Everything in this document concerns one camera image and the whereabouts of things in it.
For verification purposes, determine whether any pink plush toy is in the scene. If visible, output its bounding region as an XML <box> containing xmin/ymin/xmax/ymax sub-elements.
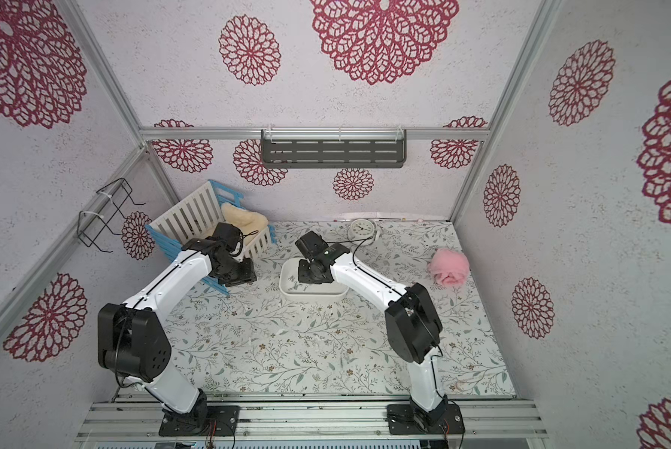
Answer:
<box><xmin>428</xmin><ymin>248</ymin><xmax>470</xmax><ymax>287</ymax></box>

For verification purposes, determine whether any black wire wall rack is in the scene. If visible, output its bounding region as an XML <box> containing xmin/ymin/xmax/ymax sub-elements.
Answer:
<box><xmin>75</xmin><ymin>177</ymin><xmax>145</xmax><ymax>254</ymax></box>

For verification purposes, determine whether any white alarm clock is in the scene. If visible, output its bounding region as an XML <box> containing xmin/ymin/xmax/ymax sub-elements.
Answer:
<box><xmin>347</xmin><ymin>219</ymin><xmax>380</xmax><ymax>246</ymax></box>

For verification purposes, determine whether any aluminium front rail frame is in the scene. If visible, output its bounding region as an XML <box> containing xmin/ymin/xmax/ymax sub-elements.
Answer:
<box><xmin>72</xmin><ymin>376</ymin><xmax>555</xmax><ymax>448</ymax></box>

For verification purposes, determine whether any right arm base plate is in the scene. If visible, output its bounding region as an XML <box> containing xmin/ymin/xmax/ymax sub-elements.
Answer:
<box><xmin>386</xmin><ymin>401</ymin><xmax>466</xmax><ymax>436</ymax></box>

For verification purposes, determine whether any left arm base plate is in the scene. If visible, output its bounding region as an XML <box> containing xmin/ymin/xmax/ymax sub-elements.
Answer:
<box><xmin>158</xmin><ymin>405</ymin><xmax>241</xmax><ymax>437</ymax></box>

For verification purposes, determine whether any blue white slatted crate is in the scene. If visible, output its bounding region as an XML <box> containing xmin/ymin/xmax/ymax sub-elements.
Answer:
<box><xmin>146</xmin><ymin>180</ymin><xmax>276</xmax><ymax>296</ymax></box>

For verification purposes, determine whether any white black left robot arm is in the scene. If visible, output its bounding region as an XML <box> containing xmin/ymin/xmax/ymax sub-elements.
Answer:
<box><xmin>97</xmin><ymin>223</ymin><xmax>256</xmax><ymax>416</ymax></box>

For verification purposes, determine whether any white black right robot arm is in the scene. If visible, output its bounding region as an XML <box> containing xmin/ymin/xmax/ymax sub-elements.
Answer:
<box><xmin>295</xmin><ymin>231</ymin><xmax>447</xmax><ymax>415</ymax></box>

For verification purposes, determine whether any cream plush cloth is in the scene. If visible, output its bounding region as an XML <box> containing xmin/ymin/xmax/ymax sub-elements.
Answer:
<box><xmin>221</xmin><ymin>203</ymin><xmax>270</xmax><ymax>245</ymax></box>

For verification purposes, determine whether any white storage box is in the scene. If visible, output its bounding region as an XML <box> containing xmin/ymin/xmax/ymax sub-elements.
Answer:
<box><xmin>279</xmin><ymin>258</ymin><xmax>349</xmax><ymax>302</ymax></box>

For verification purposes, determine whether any grey wall shelf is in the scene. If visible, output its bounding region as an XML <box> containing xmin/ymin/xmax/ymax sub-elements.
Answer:
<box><xmin>260</xmin><ymin>129</ymin><xmax>407</xmax><ymax>169</ymax></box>

